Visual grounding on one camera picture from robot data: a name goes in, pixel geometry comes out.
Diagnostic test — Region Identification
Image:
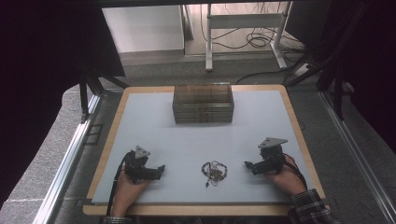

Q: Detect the aluminium rail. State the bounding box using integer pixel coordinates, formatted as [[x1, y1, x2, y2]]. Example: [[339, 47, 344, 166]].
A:
[[319, 91, 396, 224], [32, 93, 103, 224]]

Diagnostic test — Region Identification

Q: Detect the black metal stand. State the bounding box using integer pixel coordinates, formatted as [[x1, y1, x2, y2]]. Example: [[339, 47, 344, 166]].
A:
[[284, 0, 347, 121], [74, 55, 129, 124]]

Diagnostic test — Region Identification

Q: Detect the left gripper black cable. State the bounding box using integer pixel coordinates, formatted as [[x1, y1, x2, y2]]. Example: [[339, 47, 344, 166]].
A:
[[106, 151, 132, 217]]

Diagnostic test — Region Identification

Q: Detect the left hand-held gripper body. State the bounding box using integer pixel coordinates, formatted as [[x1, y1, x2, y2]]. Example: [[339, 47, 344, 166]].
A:
[[124, 145, 160, 185]]

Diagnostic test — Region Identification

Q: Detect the person's right hand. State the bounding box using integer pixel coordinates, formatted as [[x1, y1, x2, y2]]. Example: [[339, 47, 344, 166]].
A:
[[264, 155, 308, 197]]

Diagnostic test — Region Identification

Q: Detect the bead necklace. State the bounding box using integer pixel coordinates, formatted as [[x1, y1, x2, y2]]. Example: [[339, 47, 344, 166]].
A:
[[201, 160, 229, 189]]

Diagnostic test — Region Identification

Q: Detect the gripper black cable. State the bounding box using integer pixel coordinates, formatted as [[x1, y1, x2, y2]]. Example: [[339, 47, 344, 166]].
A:
[[283, 153, 309, 190], [106, 151, 132, 217]]

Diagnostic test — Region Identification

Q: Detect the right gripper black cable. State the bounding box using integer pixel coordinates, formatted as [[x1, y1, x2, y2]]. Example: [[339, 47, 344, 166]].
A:
[[283, 153, 309, 190]]

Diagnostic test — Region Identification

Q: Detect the person's left hand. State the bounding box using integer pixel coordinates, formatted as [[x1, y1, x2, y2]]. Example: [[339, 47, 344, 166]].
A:
[[110, 170, 150, 217]]

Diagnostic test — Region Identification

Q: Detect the tangle of black floor cables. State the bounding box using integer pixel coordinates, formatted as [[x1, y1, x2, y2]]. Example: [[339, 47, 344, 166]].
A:
[[200, 2, 306, 52]]

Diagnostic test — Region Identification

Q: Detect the long black floor cable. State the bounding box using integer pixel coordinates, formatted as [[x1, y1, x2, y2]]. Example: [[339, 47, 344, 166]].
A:
[[235, 68, 300, 85]]

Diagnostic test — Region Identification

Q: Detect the dark curtain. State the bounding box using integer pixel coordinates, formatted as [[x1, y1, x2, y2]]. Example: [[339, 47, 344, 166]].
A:
[[323, 0, 396, 154], [0, 0, 126, 208]]

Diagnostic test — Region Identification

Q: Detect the white desk frame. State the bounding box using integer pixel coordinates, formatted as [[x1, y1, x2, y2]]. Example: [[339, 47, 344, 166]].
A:
[[205, 2, 293, 73]]

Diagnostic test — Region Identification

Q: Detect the white power strip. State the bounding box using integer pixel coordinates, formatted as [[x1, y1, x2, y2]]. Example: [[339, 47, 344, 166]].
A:
[[293, 63, 313, 77]]

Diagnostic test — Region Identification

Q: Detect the clear brown drawer box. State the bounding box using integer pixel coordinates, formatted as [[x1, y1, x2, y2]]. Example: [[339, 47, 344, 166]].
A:
[[172, 82, 235, 124]]

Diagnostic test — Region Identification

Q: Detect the white cabinet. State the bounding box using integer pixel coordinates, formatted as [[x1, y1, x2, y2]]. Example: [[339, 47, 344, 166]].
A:
[[102, 5, 186, 54]]

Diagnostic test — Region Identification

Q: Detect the dark floor plate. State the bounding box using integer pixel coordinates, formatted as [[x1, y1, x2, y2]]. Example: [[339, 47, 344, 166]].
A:
[[85, 123, 104, 146]]

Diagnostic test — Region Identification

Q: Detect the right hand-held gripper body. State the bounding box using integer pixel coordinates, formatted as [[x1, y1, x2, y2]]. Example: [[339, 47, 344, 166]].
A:
[[257, 137, 289, 175]]

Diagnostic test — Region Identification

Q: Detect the pale grey table mat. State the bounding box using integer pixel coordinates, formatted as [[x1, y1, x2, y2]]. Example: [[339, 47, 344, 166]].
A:
[[92, 90, 318, 205]]

